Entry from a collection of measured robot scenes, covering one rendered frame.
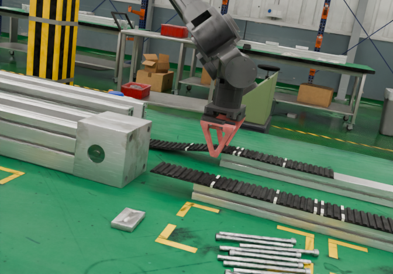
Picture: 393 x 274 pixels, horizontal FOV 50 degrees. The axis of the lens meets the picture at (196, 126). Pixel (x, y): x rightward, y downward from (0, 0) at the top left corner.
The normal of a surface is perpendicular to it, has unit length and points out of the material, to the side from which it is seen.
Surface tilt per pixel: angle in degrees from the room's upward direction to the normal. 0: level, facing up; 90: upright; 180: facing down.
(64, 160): 90
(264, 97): 90
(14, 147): 90
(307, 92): 89
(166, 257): 0
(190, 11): 52
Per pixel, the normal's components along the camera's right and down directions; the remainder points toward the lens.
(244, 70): 0.06, 0.26
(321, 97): -0.39, 0.16
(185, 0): -0.44, -0.53
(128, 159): 0.95, 0.21
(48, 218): 0.14, -0.96
